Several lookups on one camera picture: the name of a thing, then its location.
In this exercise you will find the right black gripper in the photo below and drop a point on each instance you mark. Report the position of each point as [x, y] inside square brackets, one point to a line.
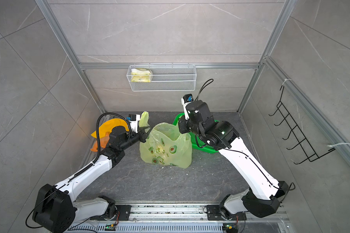
[183, 122]

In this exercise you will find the yellow packet in basket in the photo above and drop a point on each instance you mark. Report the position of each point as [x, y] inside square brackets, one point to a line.
[141, 75]

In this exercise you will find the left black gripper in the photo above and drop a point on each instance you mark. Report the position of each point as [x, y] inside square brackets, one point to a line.
[141, 136]

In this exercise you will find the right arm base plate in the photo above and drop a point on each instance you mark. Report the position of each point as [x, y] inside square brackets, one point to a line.
[216, 213]

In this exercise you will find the white wire wall basket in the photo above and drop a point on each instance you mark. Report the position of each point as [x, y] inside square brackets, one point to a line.
[166, 77]

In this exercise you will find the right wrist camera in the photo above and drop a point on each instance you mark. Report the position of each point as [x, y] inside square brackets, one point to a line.
[195, 110]

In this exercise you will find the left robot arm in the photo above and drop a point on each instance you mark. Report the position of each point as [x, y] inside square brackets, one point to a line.
[57, 208]

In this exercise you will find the metal mounting rail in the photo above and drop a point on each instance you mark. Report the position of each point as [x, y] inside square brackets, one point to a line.
[182, 218]

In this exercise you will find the green plastic basket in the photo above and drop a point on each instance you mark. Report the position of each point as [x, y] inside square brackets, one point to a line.
[198, 137]

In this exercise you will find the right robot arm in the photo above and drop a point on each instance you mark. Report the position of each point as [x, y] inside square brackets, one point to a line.
[261, 199]

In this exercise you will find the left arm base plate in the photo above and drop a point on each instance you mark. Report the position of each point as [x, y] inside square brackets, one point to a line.
[120, 212]

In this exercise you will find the black wall hook rack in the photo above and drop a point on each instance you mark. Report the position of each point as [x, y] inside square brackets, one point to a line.
[296, 132]

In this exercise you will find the orange plush toy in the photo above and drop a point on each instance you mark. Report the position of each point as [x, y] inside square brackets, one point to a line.
[103, 143]

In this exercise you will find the yellow bucket hat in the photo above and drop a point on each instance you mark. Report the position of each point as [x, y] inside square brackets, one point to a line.
[107, 127]

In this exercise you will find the yellow-green plastic bag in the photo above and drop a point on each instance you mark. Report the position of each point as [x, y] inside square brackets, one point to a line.
[166, 146]

